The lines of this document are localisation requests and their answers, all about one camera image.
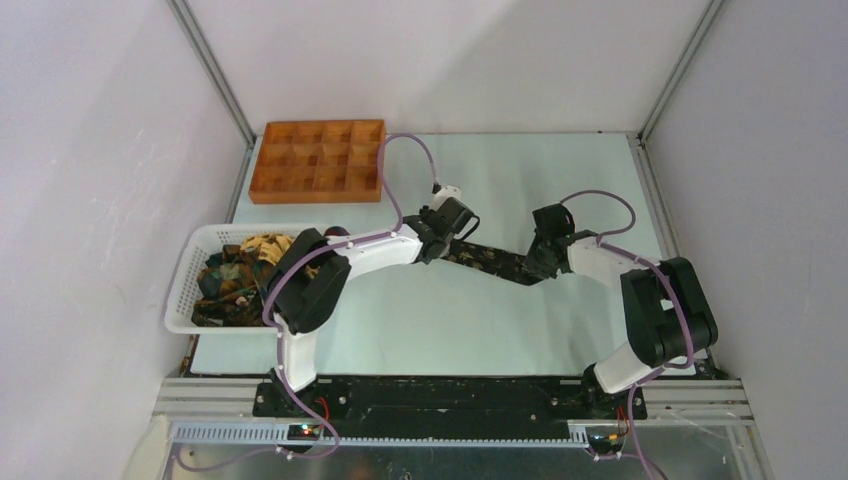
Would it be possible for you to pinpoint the black gold floral tie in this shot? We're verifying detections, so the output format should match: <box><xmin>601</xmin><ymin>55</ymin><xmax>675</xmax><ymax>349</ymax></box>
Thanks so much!
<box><xmin>442</xmin><ymin>240</ymin><xmax>560</xmax><ymax>286</ymax></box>

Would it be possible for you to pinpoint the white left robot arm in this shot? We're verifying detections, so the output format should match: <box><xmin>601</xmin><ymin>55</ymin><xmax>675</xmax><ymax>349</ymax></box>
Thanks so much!
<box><xmin>259</xmin><ymin>197</ymin><xmax>479</xmax><ymax>417</ymax></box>

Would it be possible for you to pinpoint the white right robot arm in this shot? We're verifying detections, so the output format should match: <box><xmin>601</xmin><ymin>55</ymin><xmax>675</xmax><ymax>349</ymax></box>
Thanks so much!
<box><xmin>525</xmin><ymin>204</ymin><xmax>718</xmax><ymax>418</ymax></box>

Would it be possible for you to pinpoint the dark red striped tie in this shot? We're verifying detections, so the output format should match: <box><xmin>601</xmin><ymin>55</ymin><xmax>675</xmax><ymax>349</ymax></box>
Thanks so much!
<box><xmin>324</xmin><ymin>226</ymin><xmax>350</xmax><ymax>237</ymax></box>

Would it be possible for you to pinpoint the wooden compartment tray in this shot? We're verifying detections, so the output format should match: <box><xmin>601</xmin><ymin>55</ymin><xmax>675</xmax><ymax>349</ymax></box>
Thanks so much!
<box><xmin>248</xmin><ymin>119</ymin><xmax>386</xmax><ymax>205</ymax></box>

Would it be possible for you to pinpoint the green gold patterned tie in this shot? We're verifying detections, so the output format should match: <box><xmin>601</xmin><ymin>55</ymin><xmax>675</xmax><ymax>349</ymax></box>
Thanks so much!
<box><xmin>191</xmin><ymin>233</ymin><xmax>296</xmax><ymax>328</ymax></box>

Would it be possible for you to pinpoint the white plastic basket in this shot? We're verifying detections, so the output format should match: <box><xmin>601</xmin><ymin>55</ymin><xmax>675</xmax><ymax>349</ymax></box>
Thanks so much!
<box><xmin>164</xmin><ymin>223</ymin><xmax>330</xmax><ymax>335</ymax></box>

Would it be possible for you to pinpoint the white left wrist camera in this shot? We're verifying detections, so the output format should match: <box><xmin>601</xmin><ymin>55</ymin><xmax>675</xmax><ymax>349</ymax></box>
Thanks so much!
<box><xmin>429</xmin><ymin>184</ymin><xmax>462</xmax><ymax>210</ymax></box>

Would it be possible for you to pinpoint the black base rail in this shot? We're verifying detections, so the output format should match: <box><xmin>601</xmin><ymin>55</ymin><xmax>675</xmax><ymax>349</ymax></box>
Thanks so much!
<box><xmin>252</xmin><ymin>375</ymin><xmax>648</xmax><ymax>441</ymax></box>

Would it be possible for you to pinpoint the aluminium frame rail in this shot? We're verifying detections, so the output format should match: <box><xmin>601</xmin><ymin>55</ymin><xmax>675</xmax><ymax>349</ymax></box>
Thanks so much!
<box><xmin>154</xmin><ymin>376</ymin><xmax>753</xmax><ymax>448</ymax></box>

